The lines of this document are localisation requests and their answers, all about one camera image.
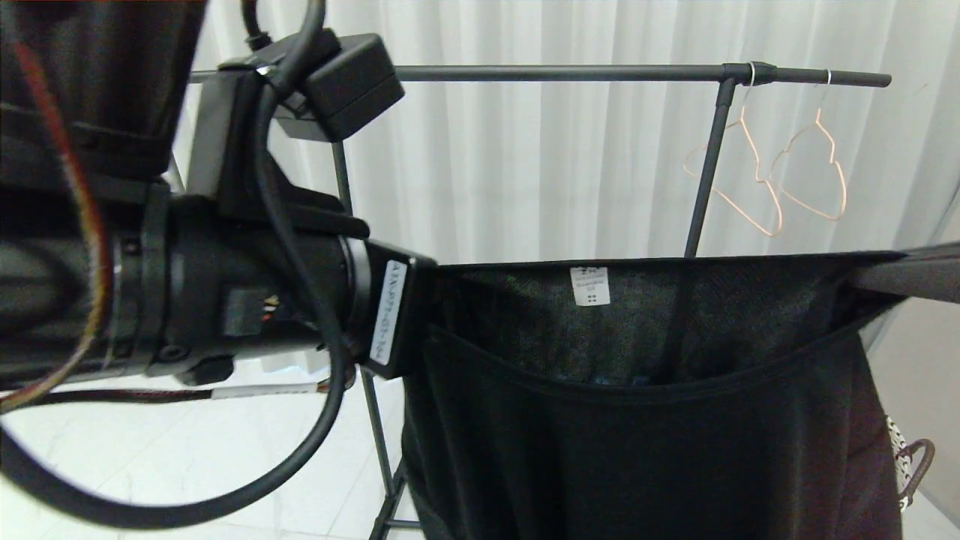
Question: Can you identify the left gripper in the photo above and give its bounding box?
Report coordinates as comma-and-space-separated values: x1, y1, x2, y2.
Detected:
112, 196, 437, 387

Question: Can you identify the black garment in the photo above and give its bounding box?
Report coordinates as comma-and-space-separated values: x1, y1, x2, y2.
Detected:
401, 250, 913, 540

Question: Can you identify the pink clothes hanger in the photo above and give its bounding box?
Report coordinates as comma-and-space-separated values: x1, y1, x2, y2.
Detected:
768, 71, 849, 223
682, 64, 785, 239

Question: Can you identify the black clothes rack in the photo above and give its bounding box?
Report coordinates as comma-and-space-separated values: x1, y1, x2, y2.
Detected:
169, 60, 893, 540

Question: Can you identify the white laundry basket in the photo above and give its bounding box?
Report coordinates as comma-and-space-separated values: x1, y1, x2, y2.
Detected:
883, 415, 938, 512

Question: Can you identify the white curtain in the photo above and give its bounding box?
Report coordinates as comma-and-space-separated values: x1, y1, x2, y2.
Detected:
171, 0, 960, 374

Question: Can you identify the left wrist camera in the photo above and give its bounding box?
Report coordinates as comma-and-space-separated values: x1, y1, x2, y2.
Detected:
184, 28, 407, 238

